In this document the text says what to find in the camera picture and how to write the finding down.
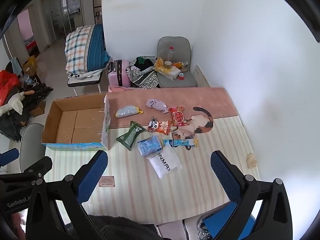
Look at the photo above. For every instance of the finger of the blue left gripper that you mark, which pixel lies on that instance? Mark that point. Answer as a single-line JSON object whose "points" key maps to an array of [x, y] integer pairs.
{"points": [[8, 157]]}

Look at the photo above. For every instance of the grey round stool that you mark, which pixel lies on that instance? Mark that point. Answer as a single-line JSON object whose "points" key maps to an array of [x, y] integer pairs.
{"points": [[31, 148]]}

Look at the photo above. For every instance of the grey chair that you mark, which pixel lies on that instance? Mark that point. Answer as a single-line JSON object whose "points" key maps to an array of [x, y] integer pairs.
{"points": [[182, 55]]}

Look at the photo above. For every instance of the red plastic bag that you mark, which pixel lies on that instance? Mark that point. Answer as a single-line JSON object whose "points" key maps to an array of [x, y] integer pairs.
{"points": [[7, 82]]}

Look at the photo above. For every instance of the green snack bag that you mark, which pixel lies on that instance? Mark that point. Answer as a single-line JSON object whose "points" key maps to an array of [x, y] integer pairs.
{"points": [[128, 139]]}

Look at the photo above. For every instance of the plaid folded quilt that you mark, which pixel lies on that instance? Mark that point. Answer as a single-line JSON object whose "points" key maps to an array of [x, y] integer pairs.
{"points": [[77, 48]]}

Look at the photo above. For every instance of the red snack bag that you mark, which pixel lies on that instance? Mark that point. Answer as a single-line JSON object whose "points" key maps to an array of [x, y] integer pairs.
{"points": [[177, 115]]}

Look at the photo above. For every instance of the light blue tissue pack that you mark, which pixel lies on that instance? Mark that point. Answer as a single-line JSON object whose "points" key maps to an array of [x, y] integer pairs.
{"points": [[149, 146]]}

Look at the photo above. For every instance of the plastic oil bottle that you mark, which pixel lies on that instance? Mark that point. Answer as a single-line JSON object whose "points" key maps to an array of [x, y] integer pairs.
{"points": [[169, 57]]}

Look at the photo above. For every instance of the yellow bag on floor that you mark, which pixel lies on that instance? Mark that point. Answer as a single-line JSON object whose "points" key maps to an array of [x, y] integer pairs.
{"points": [[30, 66]]}

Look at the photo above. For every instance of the silver yellow pouch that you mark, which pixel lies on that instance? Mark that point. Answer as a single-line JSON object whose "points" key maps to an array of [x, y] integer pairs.
{"points": [[128, 111]]}

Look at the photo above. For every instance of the long blue snack pack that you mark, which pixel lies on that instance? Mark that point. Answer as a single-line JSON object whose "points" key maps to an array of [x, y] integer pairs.
{"points": [[193, 142]]}

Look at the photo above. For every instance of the brown mat label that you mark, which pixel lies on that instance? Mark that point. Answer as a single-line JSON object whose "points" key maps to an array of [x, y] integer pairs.
{"points": [[107, 181]]}

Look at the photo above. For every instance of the pink suitcase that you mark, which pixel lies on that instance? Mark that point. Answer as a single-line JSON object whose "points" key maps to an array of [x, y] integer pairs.
{"points": [[117, 75]]}

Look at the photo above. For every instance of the white plush toy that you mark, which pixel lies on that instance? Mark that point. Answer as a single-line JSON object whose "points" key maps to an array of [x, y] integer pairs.
{"points": [[14, 103]]}

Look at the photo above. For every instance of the open cardboard box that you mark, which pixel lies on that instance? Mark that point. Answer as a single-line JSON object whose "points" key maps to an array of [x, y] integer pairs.
{"points": [[78, 123]]}

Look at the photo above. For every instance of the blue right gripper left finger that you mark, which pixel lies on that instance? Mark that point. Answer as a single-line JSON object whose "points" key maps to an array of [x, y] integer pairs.
{"points": [[89, 175]]}

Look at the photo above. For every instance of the blue folded quilt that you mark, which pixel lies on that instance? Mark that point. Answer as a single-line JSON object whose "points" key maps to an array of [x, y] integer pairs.
{"points": [[97, 55]]}

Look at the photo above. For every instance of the orange panda snack bag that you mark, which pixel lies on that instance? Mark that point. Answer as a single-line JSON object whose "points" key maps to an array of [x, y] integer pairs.
{"points": [[159, 126]]}

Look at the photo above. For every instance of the lilac cloth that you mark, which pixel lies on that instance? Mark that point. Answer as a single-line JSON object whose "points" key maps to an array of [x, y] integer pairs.
{"points": [[157, 105]]}

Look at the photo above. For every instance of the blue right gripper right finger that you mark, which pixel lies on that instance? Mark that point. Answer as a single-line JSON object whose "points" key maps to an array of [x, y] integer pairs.
{"points": [[228, 175]]}

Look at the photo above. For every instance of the patterned tote bag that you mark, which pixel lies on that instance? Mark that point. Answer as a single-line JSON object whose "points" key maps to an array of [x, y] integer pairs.
{"points": [[142, 74]]}

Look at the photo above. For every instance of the yellow snack bags on chair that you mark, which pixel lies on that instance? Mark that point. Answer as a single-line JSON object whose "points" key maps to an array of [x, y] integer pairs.
{"points": [[166, 69]]}

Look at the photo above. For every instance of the white plastic package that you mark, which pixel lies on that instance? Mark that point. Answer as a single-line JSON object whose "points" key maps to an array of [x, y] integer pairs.
{"points": [[165, 161]]}

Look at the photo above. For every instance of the white bench chair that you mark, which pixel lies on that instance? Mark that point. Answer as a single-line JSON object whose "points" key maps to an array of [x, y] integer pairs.
{"points": [[85, 79]]}

